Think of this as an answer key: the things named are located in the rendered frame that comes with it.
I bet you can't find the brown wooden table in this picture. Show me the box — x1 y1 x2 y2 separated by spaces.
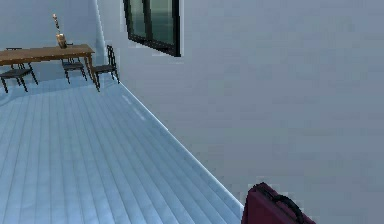
0 43 101 93

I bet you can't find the black framed window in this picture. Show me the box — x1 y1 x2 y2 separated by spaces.
122 0 182 58

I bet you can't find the dark red suitcase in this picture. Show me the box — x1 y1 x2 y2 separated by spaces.
240 181 318 224

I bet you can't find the black chair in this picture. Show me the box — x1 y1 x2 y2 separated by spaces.
92 44 121 85
0 47 39 94
61 42 88 85

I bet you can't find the golden vase with stem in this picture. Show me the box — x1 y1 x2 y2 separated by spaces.
51 13 68 50

